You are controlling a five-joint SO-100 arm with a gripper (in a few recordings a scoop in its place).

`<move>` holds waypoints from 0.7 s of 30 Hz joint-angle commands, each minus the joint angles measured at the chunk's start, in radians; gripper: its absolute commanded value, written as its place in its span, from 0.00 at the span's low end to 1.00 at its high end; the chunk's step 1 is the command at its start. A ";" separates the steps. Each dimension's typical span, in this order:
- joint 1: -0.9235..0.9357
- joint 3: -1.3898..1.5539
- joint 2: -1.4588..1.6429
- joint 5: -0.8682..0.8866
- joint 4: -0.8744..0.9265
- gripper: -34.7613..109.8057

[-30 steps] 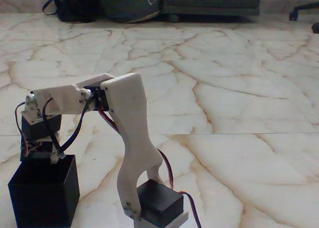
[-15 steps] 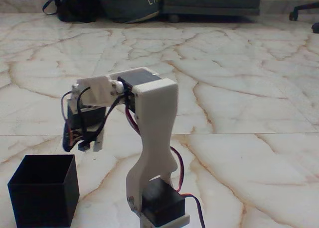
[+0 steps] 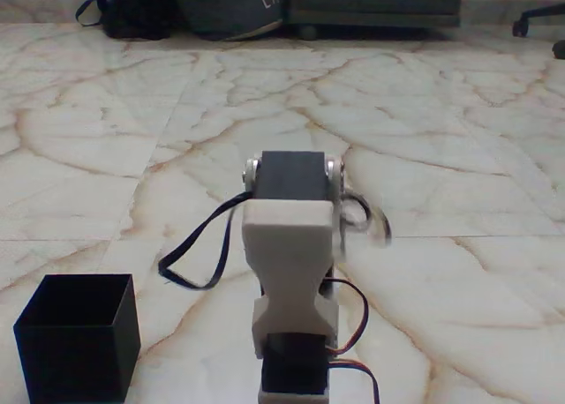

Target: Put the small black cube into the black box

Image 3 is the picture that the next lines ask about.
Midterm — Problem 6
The black box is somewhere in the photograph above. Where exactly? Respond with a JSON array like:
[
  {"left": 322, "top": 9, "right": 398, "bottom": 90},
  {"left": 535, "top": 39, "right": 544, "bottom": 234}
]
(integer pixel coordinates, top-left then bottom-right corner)
[{"left": 12, "top": 273, "right": 142, "bottom": 403}]

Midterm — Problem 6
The dark cabinet on casters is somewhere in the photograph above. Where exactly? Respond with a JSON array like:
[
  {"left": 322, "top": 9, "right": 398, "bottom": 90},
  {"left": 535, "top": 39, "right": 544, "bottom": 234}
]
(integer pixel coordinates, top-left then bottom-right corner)
[{"left": 282, "top": 0, "right": 463, "bottom": 41}]

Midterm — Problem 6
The tricolour servo wire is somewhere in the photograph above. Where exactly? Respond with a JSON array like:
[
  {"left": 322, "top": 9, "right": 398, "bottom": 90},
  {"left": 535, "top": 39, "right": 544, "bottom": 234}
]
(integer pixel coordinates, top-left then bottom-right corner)
[
  {"left": 338, "top": 190, "right": 394, "bottom": 249},
  {"left": 324, "top": 278, "right": 380, "bottom": 397}
]

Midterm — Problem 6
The black flat ribbon cable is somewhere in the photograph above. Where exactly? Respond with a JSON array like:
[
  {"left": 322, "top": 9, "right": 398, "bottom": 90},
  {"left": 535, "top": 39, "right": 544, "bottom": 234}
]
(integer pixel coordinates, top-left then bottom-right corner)
[{"left": 157, "top": 191, "right": 255, "bottom": 291}]

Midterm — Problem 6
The black backpack with strap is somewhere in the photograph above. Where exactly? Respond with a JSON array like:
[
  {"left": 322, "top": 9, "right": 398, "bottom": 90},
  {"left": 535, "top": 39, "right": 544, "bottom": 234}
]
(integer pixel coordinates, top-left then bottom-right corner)
[{"left": 74, "top": 0, "right": 178, "bottom": 41}]

